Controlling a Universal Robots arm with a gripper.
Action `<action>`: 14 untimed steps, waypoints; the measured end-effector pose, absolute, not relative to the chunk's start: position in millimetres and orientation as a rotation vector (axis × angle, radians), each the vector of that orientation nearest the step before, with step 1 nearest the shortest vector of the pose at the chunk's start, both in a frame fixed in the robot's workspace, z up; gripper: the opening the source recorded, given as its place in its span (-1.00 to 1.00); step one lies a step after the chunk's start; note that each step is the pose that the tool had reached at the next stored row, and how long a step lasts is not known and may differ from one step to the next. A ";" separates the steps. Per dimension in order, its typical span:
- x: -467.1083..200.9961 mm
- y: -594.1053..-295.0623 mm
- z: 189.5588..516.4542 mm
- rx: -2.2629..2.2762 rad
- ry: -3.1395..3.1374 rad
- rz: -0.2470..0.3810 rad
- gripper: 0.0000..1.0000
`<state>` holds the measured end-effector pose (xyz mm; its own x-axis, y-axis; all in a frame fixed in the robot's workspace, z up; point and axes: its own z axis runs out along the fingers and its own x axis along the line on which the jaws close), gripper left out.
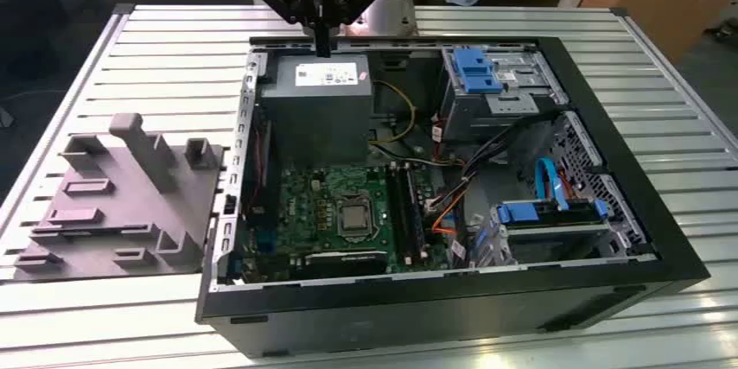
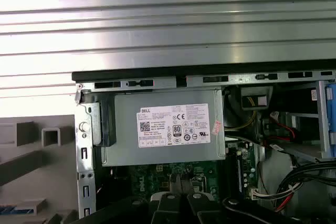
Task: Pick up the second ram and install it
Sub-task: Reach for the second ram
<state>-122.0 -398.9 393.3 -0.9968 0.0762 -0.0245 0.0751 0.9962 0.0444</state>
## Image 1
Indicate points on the blue drive latch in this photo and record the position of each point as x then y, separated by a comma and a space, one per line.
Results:
475, 79

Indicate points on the grey power supply unit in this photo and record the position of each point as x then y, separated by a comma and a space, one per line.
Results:
311, 127

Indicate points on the black PC case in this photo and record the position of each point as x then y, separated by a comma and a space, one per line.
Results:
403, 321

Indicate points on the white board power connector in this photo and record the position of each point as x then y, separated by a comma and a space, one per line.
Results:
432, 207

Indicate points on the hard disk in blue carrier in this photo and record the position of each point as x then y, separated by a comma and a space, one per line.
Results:
521, 213

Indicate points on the green motherboard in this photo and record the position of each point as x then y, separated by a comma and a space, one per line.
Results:
305, 196

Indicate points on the black graphics card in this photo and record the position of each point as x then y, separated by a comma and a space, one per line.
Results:
345, 262

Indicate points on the silver CPU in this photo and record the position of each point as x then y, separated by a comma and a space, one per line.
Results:
355, 218

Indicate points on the white four pin connector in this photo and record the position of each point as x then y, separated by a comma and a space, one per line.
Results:
316, 182

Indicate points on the black chair base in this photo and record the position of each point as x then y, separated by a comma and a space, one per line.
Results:
726, 29

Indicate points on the metal disk bay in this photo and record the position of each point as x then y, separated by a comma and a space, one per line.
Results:
619, 235

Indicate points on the blue board connector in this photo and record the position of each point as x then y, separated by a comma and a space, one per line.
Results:
265, 243

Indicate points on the grey drive cage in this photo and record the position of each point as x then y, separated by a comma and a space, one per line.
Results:
519, 105

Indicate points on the grey parts rack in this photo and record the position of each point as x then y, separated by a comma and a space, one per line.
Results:
114, 196

